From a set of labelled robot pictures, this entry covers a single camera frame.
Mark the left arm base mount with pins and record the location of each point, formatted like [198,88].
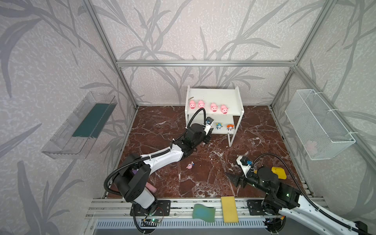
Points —
[158,208]

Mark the clear plastic wall bin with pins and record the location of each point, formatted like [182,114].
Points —
[79,133]

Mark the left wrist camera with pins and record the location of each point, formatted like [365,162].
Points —
[208,125]

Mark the orange Doraemon figure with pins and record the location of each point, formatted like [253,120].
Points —
[230,127]

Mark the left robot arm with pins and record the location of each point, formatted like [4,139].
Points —
[129,181]

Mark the white two-tier shelf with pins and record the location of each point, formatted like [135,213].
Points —
[229,97]

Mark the pink object in basket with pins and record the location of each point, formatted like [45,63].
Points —
[311,148]

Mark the teal blue Doraemon figure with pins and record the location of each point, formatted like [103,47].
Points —
[218,126]

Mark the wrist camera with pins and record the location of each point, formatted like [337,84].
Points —
[208,125]
[246,165]

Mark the green blue sponge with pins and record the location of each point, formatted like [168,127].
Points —
[204,213]

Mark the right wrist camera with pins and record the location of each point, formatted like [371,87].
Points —
[246,165]

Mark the pink Doraemon figure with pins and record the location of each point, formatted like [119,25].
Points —
[190,165]

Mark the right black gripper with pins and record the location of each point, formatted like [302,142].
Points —
[242,179]

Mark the pink pig toy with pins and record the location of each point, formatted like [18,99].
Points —
[192,104]
[214,107]
[224,109]
[201,104]

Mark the yellow toy spatula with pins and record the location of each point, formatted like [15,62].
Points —
[280,172]

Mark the green circuit board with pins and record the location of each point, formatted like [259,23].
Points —
[153,222]

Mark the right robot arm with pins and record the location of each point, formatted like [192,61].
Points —
[292,202]

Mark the white wire mesh basket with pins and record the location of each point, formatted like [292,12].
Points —
[314,120]

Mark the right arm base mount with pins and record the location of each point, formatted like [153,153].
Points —
[255,208]

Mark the yellow sponge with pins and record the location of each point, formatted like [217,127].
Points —
[229,209]

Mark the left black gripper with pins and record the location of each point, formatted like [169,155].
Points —
[207,138]

